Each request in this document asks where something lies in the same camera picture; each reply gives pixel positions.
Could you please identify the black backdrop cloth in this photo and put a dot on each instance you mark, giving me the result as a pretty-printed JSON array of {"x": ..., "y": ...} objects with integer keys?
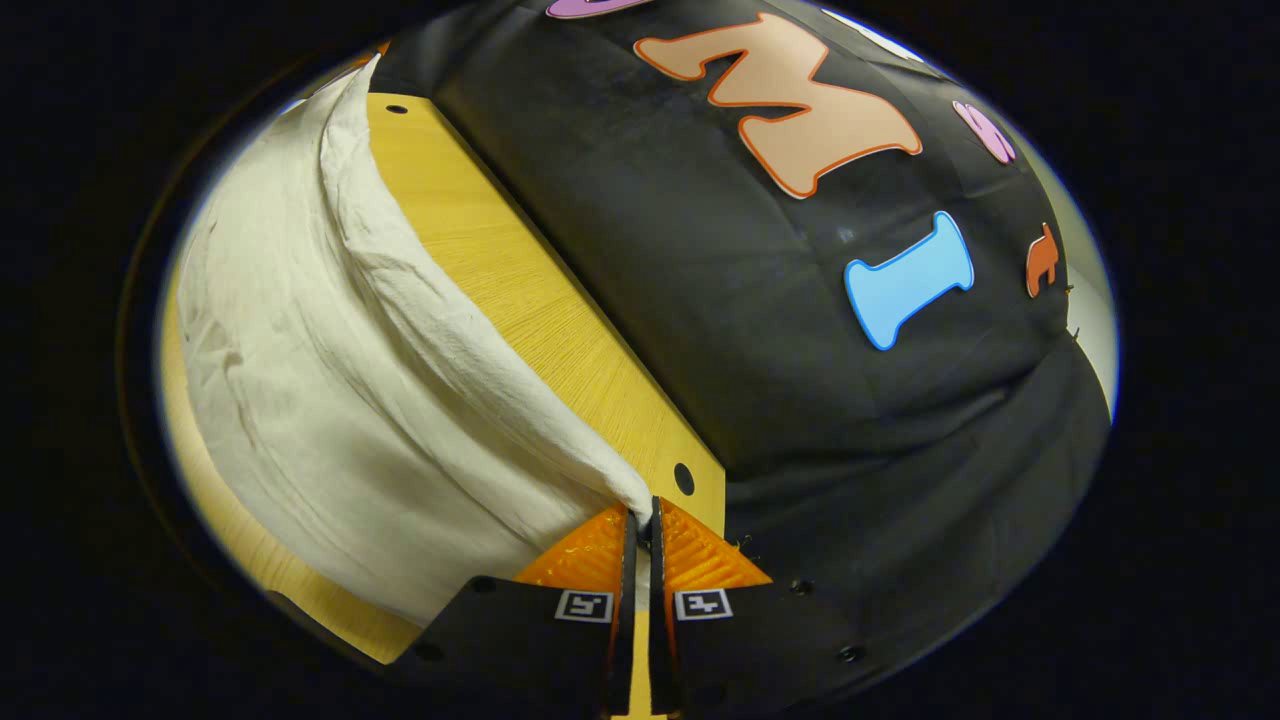
[{"x": 700, "y": 300}]

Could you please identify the white jeans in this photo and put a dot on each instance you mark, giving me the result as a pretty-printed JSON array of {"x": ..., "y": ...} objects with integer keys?
[{"x": 350, "y": 400}]

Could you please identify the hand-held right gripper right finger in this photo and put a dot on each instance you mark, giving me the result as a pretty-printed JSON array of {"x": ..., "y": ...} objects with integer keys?
[{"x": 740, "y": 650}]

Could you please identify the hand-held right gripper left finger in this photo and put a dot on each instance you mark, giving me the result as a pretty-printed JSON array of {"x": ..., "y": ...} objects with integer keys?
[{"x": 530, "y": 650}]

